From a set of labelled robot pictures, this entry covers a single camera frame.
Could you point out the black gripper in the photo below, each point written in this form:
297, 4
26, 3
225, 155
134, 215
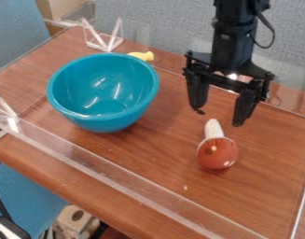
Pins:
249, 81

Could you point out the brown capped toy mushroom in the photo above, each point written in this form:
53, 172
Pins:
217, 151

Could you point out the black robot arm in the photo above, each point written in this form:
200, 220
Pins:
226, 67

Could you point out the blue plastic bowl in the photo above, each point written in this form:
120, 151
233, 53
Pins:
102, 91

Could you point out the yellow toy object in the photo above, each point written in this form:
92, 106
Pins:
146, 56

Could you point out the clear acrylic front barrier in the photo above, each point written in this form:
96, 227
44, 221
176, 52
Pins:
180, 210

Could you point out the white block with hole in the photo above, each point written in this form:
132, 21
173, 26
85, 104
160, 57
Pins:
74, 224

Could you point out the clear acrylic corner bracket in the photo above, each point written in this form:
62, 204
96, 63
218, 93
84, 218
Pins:
101, 41

